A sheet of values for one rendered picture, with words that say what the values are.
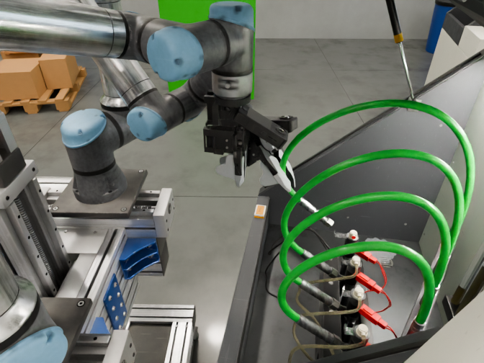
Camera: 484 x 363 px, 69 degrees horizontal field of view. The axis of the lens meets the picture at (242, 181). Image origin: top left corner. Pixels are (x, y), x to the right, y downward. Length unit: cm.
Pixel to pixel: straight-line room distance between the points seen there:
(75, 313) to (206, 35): 59
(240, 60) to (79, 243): 72
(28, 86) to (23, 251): 376
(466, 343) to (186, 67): 48
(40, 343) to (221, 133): 44
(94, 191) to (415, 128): 89
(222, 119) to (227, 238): 174
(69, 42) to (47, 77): 422
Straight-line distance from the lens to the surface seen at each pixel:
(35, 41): 57
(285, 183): 78
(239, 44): 62
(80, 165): 104
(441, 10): 683
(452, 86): 105
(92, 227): 116
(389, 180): 115
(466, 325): 46
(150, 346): 173
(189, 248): 234
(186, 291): 213
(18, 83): 463
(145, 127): 76
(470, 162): 77
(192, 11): 388
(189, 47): 55
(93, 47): 61
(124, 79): 80
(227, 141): 70
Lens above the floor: 167
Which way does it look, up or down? 35 degrees down
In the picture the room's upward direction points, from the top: straight up
